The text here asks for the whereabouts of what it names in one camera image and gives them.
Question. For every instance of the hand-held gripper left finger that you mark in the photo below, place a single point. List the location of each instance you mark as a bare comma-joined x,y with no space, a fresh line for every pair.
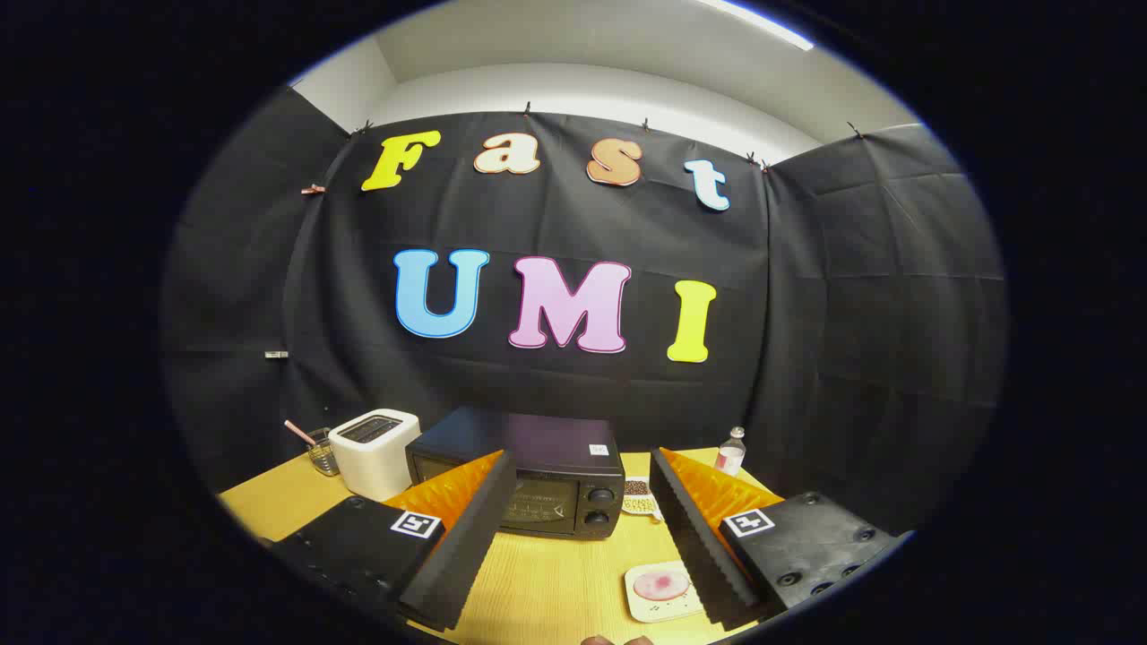
470,546

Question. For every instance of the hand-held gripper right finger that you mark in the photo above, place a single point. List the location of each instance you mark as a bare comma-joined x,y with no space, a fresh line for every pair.
694,537

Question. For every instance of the pink ham slice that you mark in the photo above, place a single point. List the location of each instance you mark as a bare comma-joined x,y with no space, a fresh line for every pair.
661,585

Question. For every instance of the cream square plate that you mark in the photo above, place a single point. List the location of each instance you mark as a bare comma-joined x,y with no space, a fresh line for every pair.
647,610

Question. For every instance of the black toaster oven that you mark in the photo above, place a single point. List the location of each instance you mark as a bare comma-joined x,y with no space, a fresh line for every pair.
556,448

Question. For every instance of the white bread toaster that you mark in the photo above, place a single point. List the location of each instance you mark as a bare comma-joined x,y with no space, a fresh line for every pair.
372,461

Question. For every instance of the white divided dish of beans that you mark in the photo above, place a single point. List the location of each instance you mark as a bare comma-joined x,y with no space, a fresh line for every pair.
638,506

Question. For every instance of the clear bottle with red label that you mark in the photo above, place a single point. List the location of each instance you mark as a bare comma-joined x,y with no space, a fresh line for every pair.
730,457

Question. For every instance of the clear glass cup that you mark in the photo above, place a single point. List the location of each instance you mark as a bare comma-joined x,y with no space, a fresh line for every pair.
323,459

